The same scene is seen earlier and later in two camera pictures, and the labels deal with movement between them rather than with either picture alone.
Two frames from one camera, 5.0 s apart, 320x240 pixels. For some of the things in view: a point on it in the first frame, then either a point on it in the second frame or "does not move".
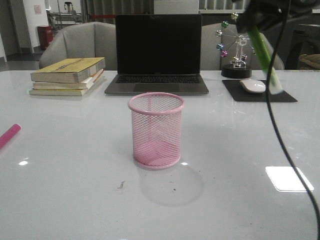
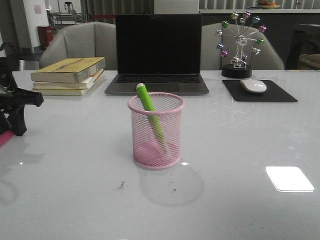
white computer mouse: (253, 86) does not move
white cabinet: (176, 7) does not move
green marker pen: (264, 49) to (150, 107)
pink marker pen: (5, 137) does not move
